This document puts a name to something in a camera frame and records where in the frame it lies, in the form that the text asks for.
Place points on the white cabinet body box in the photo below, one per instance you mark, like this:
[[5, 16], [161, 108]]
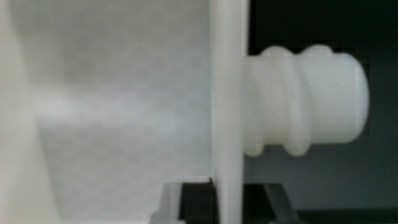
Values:
[[122, 72]]

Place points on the white cabinet top block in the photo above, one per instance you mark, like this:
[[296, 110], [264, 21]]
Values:
[[307, 100]]

